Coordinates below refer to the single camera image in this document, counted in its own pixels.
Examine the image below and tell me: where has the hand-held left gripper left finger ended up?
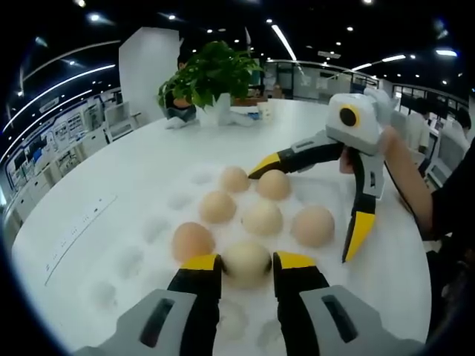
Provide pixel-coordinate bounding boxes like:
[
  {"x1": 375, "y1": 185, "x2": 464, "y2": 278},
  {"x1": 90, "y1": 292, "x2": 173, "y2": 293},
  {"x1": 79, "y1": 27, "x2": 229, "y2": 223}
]
[{"x1": 76, "y1": 253, "x2": 223, "y2": 356}]

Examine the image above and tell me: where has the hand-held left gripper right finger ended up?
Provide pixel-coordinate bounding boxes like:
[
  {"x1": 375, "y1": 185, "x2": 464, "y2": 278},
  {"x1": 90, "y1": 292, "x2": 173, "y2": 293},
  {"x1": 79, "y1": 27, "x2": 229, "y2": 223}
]
[{"x1": 272, "y1": 251, "x2": 424, "y2": 356}]

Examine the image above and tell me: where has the cluster of brown eggs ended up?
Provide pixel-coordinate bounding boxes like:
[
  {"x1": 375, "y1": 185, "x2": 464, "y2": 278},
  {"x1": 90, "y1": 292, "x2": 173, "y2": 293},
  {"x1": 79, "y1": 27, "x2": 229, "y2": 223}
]
[{"x1": 171, "y1": 165, "x2": 336, "y2": 263}]

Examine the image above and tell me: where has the pale cream egg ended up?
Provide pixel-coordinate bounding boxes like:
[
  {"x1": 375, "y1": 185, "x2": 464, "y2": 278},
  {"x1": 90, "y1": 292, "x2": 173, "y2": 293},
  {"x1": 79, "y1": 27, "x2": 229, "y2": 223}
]
[{"x1": 221, "y1": 240, "x2": 274, "y2": 290}]

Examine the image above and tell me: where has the white foam egg holder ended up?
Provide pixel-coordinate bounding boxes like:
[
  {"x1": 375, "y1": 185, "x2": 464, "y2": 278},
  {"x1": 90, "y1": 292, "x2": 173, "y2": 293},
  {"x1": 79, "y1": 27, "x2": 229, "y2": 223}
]
[{"x1": 85, "y1": 159, "x2": 357, "y2": 356}]

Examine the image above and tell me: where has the person's right hand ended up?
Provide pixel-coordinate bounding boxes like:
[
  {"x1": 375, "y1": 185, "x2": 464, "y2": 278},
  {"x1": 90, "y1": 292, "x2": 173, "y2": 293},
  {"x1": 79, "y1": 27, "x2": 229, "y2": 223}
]
[{"x1": 338, "y1": 125, "x2": 409, "y2": 175}]

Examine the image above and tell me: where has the white paper cup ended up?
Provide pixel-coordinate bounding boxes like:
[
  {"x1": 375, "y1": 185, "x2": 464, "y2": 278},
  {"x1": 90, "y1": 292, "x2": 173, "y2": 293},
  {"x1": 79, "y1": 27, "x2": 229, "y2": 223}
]
[{"x1": 258, "y1": 102, "x2": 275, "y2": 122}]

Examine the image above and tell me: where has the white and blue packet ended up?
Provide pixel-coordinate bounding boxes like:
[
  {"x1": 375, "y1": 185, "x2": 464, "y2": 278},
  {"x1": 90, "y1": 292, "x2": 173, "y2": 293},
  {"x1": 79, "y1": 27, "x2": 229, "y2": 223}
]
[{"x1": 230, "y1": 111, "x2": 261, "y2": 130}]

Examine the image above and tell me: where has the short ceiling light strip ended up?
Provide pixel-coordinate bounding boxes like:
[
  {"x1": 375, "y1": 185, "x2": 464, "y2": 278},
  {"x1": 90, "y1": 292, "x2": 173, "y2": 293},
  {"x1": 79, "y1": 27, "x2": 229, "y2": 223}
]
[{"x1": 270, "y1": 24, "x2": 298, "y2": 63}]

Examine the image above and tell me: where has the green potted plant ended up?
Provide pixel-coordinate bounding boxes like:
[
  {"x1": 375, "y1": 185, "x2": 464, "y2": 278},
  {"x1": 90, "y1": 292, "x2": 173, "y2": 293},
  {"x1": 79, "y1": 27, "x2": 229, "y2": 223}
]
[{"x1": 157, "y1": 39, "x2": 266, "y2": 128}]

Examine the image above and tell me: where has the table socket panel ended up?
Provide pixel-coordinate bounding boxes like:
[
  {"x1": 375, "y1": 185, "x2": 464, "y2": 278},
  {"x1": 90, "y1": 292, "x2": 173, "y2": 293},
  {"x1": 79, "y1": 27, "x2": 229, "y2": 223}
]
[{"x1": 43, "y1": 194, "x2": 119, "y2": 287}]

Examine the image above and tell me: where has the white table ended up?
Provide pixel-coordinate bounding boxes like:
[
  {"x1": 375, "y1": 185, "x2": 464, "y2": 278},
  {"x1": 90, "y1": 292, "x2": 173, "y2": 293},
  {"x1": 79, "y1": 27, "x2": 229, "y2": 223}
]
[{"x1": 10, "y1": 98, "x2": 431, "y2": 356}]

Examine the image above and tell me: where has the white mesh office chair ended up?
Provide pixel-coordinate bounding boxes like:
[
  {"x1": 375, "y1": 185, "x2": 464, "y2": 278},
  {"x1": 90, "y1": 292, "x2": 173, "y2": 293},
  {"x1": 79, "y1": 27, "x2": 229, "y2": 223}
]
[{"x1": 103, "y1": 101, "x2": 137, "y2": 145}]

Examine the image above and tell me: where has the white cabinet row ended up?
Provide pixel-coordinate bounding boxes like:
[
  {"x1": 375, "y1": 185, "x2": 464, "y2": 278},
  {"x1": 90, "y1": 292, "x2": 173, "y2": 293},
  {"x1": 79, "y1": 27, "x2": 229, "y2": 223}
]
[{"x1": 7, "y1": 103, "x2": 123, "y2": 223}]

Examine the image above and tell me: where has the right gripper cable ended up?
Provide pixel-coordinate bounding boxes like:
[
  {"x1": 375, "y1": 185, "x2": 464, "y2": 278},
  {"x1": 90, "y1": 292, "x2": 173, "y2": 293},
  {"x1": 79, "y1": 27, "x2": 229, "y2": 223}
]
[{"x1": 383, "y1": 155, "x2": 424, "y2": 225}]

